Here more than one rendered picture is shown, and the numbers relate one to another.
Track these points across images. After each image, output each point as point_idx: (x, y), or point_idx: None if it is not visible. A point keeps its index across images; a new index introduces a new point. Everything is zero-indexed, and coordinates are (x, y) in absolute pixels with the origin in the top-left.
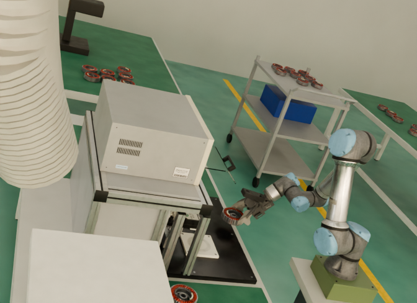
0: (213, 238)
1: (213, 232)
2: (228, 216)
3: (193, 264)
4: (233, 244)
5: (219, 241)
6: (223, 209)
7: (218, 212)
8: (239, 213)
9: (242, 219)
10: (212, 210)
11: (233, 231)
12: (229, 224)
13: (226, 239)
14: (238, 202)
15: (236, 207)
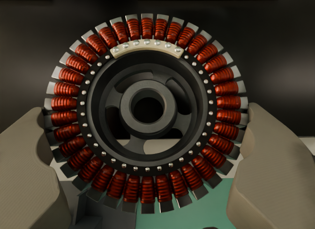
0: (41, 15)
1: (88, 24)
2: (94, 34)
3: None
4: (4, 102)
5: (24, 36)
6: (195, 30)
7: (274, 98)
8: (164, 165)
9: (0, 134)
10: (281, 68)
11: (114, 132)
12: (173, 131)
13: (41, 74)
14: (293, 164)
15: (242, 152)
